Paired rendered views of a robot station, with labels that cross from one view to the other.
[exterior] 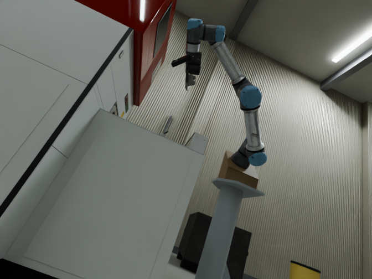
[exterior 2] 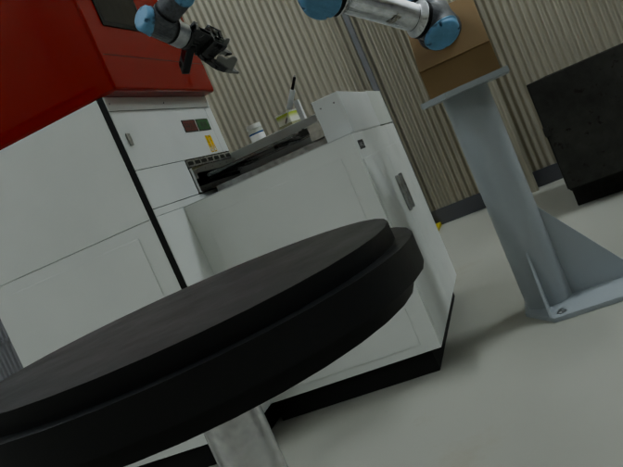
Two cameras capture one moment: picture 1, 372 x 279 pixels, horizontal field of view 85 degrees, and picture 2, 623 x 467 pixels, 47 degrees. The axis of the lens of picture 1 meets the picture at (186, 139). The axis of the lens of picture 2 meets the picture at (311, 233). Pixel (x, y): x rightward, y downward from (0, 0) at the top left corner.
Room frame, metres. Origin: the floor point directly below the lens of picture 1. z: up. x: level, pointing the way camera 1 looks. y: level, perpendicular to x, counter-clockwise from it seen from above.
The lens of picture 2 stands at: (-1.10, -0.79, 0.75)
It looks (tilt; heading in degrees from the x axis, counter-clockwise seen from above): 4 degrees down; 23
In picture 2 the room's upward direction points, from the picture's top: 23 degrees counter-clockwise
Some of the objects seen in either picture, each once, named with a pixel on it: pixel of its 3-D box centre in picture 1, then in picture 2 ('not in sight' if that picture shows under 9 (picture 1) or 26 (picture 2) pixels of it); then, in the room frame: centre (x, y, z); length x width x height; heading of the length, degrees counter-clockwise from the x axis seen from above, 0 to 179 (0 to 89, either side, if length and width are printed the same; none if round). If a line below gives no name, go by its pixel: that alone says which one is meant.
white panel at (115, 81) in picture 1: (118, 98); (182, 148); (1.20, 0.52, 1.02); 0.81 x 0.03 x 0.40; 6
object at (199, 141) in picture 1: (187, 155); (349, 115); (1.38, -0.05, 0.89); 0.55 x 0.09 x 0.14; 6
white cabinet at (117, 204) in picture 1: (124, 208); (345, 255); (1.50, 0.22, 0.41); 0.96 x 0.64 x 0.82; 6
